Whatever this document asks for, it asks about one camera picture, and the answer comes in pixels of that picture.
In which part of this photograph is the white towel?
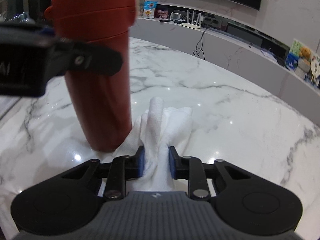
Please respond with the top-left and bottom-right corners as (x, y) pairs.
(103, 97), (193, 192)

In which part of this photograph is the red thermos bottle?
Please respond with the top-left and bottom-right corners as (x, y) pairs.
(44, 0), (136, 152)

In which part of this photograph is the blue snack bag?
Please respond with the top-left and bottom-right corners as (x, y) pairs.
(142, 1), (157, 19)

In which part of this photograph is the small white clock display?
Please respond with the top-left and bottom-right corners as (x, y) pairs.
(170, 12), (181, 21)

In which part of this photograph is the white marble tv cabinet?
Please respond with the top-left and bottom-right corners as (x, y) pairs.
(130, 18), (319, 125)

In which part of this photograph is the white wifi router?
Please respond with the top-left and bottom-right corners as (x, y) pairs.
(180, 10), (202, 29)

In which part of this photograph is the green blue painting card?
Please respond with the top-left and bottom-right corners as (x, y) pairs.
(285, 39), (311, 70)

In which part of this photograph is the teddy bear in pot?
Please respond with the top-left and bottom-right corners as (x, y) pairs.
(295, 46), (311, 80)

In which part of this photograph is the round white paper fan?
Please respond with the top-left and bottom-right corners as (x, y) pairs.
(310, 56), (320, 83)

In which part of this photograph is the black power cable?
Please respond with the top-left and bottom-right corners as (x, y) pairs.
(192, 26), (211, 60)

